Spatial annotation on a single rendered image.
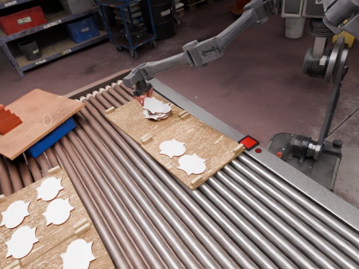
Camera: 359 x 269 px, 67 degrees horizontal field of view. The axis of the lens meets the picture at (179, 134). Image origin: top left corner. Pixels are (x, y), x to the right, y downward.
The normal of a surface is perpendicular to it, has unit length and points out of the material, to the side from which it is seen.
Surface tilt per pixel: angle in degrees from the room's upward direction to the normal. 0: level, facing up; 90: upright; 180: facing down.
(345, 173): 0
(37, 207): 0
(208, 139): 0
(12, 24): 90
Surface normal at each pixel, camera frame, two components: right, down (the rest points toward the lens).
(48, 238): -0.14, -0.75
